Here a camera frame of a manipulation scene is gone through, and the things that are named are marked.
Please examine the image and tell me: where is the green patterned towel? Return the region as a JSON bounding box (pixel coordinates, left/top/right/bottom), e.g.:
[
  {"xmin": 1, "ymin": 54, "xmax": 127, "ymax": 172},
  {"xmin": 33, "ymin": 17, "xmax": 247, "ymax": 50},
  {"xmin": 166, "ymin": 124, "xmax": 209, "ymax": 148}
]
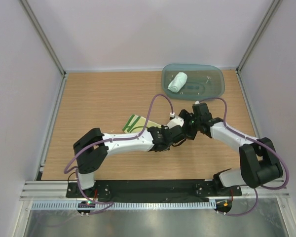
[{"xmin": 122, "ymin": 114, "xmax": 161, "ymax": 135}]

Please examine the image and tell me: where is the light mint green towel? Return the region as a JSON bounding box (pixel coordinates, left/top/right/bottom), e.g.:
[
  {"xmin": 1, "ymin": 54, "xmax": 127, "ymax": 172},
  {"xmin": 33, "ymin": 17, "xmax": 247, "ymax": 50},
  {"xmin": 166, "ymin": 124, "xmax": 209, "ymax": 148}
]
[{"xmin": 167, "ymin": 72, "xmax": 187, "ymax": 93}]

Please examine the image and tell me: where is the teal transparent plastic basin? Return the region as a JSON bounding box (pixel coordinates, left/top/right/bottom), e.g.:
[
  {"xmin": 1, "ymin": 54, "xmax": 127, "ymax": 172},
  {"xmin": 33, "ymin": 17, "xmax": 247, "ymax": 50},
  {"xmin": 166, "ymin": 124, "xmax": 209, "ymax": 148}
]
[{"xmin": 161, "ymin": 64, "xmax": 225, "ymax": 101}]

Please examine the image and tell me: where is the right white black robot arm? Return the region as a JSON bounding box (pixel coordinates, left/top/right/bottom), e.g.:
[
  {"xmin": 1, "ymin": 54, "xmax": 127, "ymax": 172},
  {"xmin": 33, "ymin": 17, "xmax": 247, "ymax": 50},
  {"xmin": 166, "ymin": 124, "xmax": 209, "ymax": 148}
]
[{"xmin": 179, "ymin": 110, "xmax": 283, "ymax": 196}]

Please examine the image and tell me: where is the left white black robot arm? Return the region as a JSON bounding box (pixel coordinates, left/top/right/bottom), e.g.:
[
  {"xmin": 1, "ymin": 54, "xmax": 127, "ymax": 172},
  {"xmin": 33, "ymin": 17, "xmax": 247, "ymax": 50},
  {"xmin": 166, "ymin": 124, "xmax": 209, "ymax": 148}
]
[{"xmin": 73, "ymin": 125, "xmax": 184, "ymax": 198}]

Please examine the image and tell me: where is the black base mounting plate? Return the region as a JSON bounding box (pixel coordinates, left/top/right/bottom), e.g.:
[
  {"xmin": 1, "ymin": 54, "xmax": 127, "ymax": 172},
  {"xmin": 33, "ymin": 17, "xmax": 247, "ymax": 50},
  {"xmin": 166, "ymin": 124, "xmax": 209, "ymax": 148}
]
[{"xmin": 66, "ymin": 179, "xmax": 243, "ymax": 198}]

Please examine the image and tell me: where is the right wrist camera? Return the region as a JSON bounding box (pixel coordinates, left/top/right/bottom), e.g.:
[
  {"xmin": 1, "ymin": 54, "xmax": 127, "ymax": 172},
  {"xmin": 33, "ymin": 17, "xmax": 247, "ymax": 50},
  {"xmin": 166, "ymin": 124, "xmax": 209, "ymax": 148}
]
[{"xmin": 192, "ymin": 103, "xmax": 213, "ymax": 123}]

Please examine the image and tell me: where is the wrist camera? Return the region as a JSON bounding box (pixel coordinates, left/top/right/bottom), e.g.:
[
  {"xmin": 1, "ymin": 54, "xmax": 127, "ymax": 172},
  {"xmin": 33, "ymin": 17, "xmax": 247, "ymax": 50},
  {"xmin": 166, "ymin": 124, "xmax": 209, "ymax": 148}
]
[
  {"xmin": 164, "ymin": 117, "xmax": 186, "ymax": 147},
  {"xmin": 192, "ymin": 103, "xmax": 213, "ymax": 123}
]

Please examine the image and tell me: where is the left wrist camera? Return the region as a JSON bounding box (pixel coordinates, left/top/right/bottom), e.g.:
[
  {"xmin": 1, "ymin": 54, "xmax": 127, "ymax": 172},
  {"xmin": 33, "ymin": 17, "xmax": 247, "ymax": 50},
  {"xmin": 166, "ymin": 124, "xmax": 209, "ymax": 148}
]
[{"xmin": 164, "ymin": 117, "xmax": 186, "ymax": 147}]

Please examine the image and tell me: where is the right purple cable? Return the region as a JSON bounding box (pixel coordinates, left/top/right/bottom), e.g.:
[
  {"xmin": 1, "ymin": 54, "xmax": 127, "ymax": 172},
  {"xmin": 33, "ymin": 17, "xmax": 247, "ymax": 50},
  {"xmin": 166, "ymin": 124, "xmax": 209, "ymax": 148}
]
[{"xmin": 194, "ymin": 97, "xmax": 291, "ymax": 217}]

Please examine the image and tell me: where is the white slotted cable duct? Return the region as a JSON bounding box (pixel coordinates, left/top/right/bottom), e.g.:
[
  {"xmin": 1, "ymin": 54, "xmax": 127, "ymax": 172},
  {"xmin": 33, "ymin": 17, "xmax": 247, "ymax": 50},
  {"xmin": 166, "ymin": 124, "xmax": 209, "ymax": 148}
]
[{"xmin": 31, "ymin": 199, "xmax": 216, "ymax": 210}]

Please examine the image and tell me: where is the aluminium front rail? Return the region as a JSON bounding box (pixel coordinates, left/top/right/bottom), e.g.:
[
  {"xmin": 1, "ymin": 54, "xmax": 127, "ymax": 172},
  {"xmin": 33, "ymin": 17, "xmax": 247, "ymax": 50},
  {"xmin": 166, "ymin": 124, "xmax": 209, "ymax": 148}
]
[{"xmin": 19, "ymin": 178, "xmax": 291, "ymax": 201}]

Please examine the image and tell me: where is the right aluminium frame post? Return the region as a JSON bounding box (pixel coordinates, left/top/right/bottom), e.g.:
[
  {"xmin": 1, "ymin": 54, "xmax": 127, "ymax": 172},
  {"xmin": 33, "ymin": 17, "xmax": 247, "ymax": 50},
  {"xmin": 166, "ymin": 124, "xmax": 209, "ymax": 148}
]
[{"xmin": 236, "ymin": 0, "xmax": 283, "ymax": 74}]

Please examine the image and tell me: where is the aluminium frame post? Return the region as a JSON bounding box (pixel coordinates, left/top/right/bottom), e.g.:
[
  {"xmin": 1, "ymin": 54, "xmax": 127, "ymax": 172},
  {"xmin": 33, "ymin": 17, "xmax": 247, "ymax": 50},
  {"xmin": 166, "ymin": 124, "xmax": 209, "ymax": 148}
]
[
  {"xmin": 19, "ymin": 0, "xmax": 66, "ymax": 77},
  {"xmin": 236, "ymin": 0, "xmax": 283, "ymax": 74}
]

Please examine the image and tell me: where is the left aluminium frame post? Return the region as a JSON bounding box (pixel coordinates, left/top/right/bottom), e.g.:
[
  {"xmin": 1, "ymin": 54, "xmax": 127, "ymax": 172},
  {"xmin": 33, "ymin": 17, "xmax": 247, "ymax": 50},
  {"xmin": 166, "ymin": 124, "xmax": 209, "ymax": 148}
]
[{"xmin": 19, "ymin": 0, "xmax": 66, "ymax": 77}]

